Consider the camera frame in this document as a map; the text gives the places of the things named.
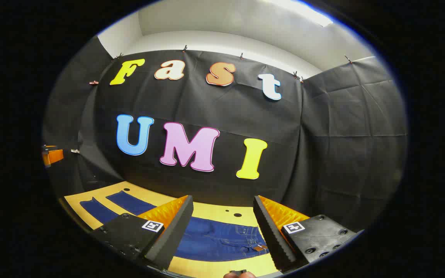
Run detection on blue denim jeans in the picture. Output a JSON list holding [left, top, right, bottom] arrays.
[[80, 190, 270, 262]]

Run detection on black backdrop cloth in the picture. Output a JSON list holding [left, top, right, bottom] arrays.
[[42, 36, 408, 232]]

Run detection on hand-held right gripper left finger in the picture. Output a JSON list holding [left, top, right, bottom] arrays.
[[90, 195, 194, 271]]

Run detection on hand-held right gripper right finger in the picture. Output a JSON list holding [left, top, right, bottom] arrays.
[[253, 195, 359, 273]]

